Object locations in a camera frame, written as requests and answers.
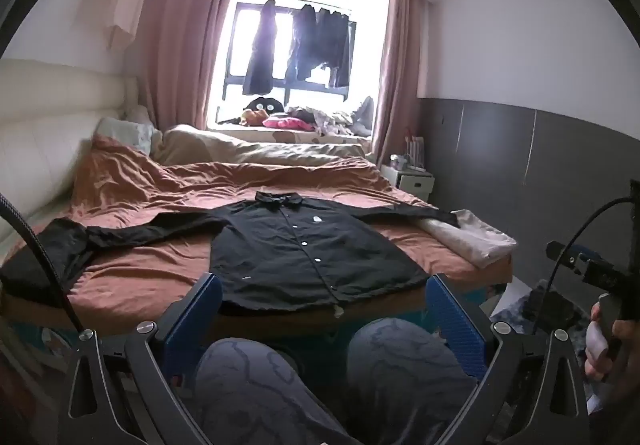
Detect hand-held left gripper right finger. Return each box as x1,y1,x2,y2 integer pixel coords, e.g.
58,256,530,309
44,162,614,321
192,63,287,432
425,273,591,445

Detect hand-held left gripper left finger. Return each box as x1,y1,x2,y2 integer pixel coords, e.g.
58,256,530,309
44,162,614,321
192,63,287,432
60,272,224,445

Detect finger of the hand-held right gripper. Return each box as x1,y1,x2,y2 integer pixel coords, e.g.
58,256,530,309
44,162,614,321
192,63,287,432
546,241,594,276

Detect black button-up shirt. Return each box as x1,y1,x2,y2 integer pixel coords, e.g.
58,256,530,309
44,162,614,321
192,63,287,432
0,191,460,318

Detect pile of mixed clothes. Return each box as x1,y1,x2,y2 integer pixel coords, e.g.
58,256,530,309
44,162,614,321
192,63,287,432
287,97,376,136

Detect person's right hand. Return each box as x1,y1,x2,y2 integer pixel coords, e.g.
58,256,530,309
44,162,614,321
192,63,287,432
582,302,640,383

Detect white paper sheet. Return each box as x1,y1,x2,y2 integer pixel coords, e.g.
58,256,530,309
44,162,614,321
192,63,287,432
492,277,537,317

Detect person's right leg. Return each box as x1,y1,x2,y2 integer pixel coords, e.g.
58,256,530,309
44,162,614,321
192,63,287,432
347,317,480,445

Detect white folded cloth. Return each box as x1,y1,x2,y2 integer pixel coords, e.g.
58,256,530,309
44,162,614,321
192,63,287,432
417,209,518,268

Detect person's legs in grey trousers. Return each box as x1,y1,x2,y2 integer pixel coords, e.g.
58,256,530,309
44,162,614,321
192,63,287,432
192,337,362,445

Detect brown bed sheet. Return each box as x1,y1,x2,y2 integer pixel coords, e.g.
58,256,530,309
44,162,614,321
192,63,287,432
0,135,513,326

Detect white nightstand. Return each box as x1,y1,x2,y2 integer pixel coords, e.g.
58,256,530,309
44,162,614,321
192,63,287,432
381,164,436,198

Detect white container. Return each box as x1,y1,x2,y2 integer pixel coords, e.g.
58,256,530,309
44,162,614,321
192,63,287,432
406,135,427,170

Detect beige duvet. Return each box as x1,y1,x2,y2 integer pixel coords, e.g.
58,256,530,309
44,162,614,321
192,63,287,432
155,125,372,166

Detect white pillow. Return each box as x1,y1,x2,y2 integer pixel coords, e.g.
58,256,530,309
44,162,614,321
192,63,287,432
95,117,163,156

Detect pink cloth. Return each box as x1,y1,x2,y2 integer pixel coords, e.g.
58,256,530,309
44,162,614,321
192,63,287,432
263,117,308,130

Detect black plush toy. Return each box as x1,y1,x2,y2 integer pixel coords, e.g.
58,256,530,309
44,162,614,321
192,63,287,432
245,96,282,118

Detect cream padded headboard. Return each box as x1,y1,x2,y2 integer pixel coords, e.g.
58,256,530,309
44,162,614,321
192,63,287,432
0,59,141,246

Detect pink curtain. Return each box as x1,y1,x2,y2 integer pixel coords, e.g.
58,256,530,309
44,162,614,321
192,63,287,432
370,0,426,158
145,0,246,130

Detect bedroom window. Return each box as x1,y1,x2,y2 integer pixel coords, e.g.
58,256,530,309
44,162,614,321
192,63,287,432
207,0,391,128

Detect thin black cable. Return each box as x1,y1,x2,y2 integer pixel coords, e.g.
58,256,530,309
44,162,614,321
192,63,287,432
542,195,636,326

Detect black braided cable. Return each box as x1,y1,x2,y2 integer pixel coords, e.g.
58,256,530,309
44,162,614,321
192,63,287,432
0,192,87,333

